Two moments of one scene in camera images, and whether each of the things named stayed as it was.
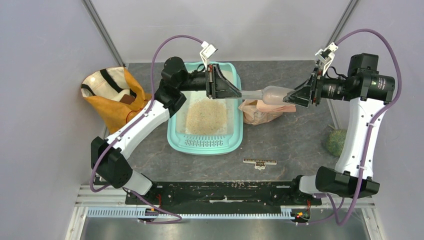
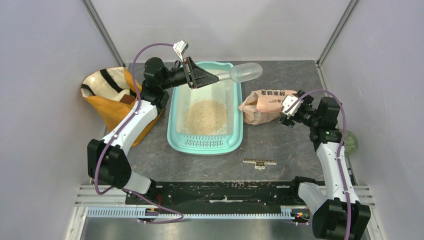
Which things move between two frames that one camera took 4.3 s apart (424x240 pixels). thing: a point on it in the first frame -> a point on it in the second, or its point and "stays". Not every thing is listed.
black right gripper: (302, 95) -> (308, 100)
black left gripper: (217, 86) -> (197, 78)
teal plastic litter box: (208, 126) stays
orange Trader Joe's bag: (115, 93) stays
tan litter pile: (206, 117) stays
